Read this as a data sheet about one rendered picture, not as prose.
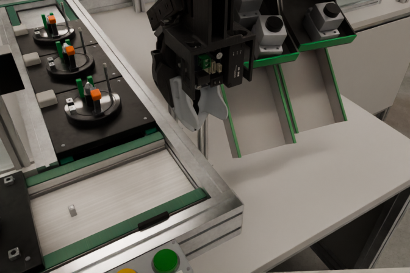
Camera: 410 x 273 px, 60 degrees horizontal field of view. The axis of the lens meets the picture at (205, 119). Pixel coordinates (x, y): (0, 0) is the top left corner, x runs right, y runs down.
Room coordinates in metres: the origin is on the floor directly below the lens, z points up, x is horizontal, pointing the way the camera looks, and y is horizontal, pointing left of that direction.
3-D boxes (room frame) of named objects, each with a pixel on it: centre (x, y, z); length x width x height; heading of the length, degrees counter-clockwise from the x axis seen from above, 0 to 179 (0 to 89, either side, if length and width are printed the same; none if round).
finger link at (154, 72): (0.34, 0.03, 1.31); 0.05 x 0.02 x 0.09; 120
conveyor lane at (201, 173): (0.92, 0.40, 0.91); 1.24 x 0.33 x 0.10; 30
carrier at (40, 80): (0.94, 0.41, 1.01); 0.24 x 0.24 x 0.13; 30
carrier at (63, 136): (0.73, 0.29, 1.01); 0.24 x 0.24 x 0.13; 30
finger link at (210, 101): (0.34, -0.01, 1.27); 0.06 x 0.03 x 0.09; 30
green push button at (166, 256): (0.31, 0.07, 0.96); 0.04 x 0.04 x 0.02
